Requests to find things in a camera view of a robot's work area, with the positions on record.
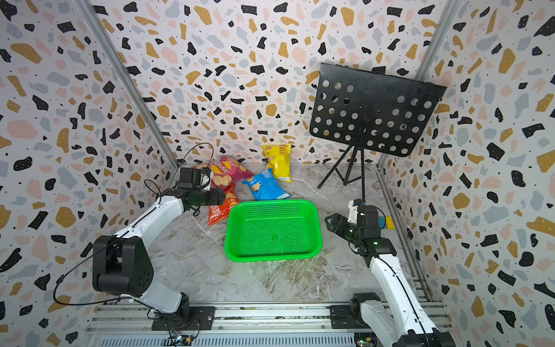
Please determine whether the yellow potato chips bag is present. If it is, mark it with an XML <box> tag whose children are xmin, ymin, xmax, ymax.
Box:
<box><xmin>262</xmin><ymin>144</ymin><xmax>292</xmax><ymax>183</ymax></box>

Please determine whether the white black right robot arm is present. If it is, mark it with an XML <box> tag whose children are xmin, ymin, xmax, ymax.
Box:
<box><xmin>325</xmin><ymin>209</ymin><xmax>455</xmax><ymax>346</ymax></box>

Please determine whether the blue potato chips bag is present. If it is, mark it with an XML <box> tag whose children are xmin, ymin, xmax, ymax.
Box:
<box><xmin>242</xmin><ymin>169</ymin><xmax>290</xmax><ymax>201</ymax></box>

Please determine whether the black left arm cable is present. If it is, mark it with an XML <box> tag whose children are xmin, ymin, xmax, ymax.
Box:
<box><xmin>53</xmin><ymin>246</ymin><xmax>131</xmax><ymax>307</ymax></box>

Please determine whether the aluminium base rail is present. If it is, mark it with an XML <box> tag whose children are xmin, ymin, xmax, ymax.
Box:
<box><xmin>84</xmin><ymin>301</ymin><xmax>454</xmax><ymax>347</ymax></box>

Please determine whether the magenta potato chips bag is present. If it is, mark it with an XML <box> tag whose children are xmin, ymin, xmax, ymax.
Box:
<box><xmin>195</xmin><ymin>156</ymin><xmax>254</xmax><ymax>189</ymax></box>

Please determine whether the green plastic mesh basket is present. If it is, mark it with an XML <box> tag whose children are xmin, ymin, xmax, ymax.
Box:
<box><xmin>225</xmin><ymin>200</ymin><xmax>322</xmax><ymax>263</ymax></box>

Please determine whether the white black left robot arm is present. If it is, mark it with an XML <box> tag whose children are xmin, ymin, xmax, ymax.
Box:
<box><xmin>92</xmin><ymin>188</ymin><xmax>225</xmax><ymax>331</ymax></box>

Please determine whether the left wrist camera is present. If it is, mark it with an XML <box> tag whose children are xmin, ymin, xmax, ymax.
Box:
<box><xmin>176</xmin><ymin>167</ymin><xmax>212</xmax><ymax>190</ymax></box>

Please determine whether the black perforated music stand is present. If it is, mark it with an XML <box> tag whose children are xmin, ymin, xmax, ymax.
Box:
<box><xmin>309</xmin><ymin>63</ymin><xmax>446</xmax><ymax>185</ymax></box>

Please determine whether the red potato chips bag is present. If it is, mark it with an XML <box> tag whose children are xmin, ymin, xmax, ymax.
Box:
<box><xmin>209</xmin><ymin>184</ymin><xmax>240</xmax><ymax>226</ymax></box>

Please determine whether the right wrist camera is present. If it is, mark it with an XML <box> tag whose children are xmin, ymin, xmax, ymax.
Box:
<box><xmin>348</xmin><ymin>199</ymin><xmax>366</xmax><ymax>224</ymax></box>

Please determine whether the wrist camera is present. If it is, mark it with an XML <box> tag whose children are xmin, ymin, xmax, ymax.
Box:
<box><xmin>348</xmin><ymin>199</ymin><xmax>366</xmax><ymax>224</ymax></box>
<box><xmin>176</xmin><ymin>167</ymin><xmax>212</xmax><ymax>190</ymax></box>

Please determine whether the blue yellow sponge block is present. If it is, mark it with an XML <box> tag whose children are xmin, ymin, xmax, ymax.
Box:
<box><xmin>378</xmin><ymin>216</ymin><xmax>395</xmax><ymax>230</ymax></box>

